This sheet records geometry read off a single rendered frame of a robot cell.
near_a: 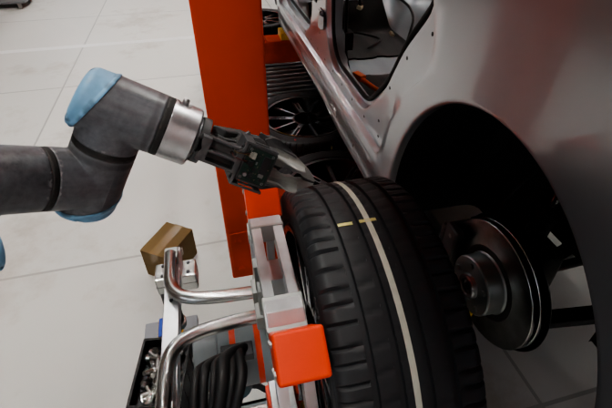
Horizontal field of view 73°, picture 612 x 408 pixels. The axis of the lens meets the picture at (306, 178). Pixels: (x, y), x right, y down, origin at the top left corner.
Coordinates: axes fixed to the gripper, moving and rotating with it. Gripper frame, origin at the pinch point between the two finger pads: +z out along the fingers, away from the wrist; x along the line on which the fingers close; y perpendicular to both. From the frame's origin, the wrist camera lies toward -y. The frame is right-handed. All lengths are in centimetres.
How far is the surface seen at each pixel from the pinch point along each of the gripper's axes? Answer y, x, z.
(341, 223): 4.0, -4.4, 8.0
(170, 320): -5.4, -36.7, -10.4
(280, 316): 12.3, -19.6, 1.2
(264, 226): -6.6, -13.1, -0.8
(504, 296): 0, -9, 58
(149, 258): -128, -91, -3
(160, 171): -222, -77, -7
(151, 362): -37, -73, -3
